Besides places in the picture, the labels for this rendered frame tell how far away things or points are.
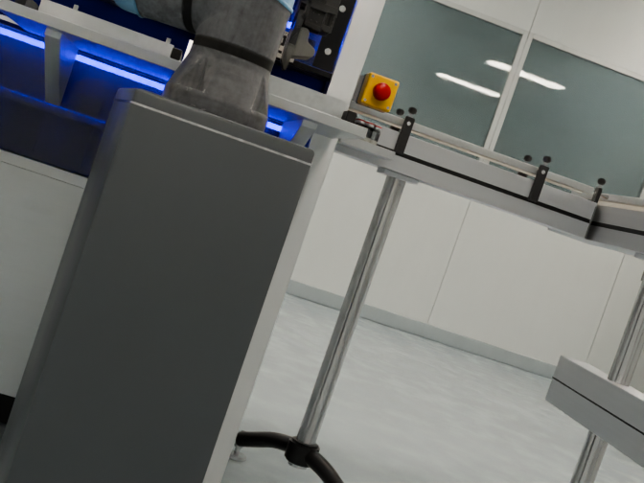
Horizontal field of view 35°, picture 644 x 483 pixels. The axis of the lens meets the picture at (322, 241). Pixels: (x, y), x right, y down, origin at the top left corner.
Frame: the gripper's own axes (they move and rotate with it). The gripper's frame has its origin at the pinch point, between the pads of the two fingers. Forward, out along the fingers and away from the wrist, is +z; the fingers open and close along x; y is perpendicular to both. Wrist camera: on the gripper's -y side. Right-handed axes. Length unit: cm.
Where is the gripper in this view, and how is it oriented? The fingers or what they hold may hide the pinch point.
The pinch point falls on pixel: (282, 62)
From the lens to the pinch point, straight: 214.4
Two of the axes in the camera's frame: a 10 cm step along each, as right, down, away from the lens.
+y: 9.4, 3.1, 1.6
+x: -1.4, -1.0, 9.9
